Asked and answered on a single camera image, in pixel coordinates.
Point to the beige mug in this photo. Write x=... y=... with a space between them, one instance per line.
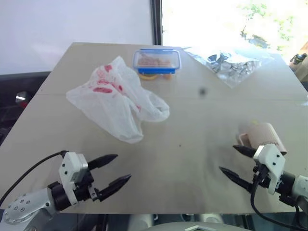
x=262 y=134

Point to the clear bag with silver packets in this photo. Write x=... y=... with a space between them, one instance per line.
x=228 y=68

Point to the black window post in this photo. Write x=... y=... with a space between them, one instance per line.
x=157 y=21

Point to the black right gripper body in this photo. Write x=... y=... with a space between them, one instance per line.
x=261 y=176

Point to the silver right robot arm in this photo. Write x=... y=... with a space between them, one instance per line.
x=302 y=186

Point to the small black gadget outside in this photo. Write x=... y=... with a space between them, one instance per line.
x=298 y=58

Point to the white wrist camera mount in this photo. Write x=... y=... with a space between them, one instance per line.
x=272 y=158
x=70 y=168

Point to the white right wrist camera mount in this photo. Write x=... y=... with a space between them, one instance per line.
x=272 y=158

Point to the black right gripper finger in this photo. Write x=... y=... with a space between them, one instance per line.
x=245 y=150
x=237 y=178

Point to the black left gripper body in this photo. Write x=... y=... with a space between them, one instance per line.
x=84 y=190

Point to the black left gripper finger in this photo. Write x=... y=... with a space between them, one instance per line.
x=102 y=160
x=114 y=187

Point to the grey robot torso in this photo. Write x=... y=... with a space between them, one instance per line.
x=187 y=223

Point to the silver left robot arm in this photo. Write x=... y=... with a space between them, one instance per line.
x=26 y=207

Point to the white red-printed plastic bag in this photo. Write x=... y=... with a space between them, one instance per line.
x=108 y=106

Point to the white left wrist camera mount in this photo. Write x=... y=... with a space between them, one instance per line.
x=70 y=168

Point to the yellow rubber band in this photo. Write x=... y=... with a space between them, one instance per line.
x=148 y=77

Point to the clear blue-lidded food container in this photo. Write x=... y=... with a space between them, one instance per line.
x=156 y=61

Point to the dark furniture beside table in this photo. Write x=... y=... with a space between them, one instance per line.
x=16 y=113

